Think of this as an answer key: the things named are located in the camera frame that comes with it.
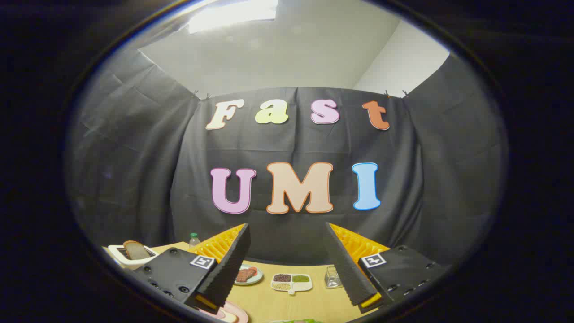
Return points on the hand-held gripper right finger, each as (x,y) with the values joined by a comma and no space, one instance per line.
(343,269)

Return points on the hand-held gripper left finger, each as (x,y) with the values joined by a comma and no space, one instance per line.
(226,269)

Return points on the brown bread slice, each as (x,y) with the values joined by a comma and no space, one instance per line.
(135,250)

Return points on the clear glass cup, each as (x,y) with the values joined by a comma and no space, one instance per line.
(332,278)

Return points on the brown fried chicken piece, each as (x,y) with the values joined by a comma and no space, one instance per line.
(242,275)
(252,271)

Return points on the pale green round plate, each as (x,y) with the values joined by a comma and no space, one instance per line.
(256,280)

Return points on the clear green-capped water bottle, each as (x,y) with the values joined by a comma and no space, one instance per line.
(194,241)

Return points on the pink plate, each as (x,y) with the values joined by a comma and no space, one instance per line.
(237,312)

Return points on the white divided seasoning dish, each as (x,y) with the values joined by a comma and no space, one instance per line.
(291,282)

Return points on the green leafy food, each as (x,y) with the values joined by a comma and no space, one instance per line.
(296,321)

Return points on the white toaster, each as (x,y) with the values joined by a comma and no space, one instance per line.
(117,256)

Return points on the black backdrop cloth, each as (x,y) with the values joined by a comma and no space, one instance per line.
(291,148)

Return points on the ceiling light panel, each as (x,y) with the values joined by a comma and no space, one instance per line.
(233,13)

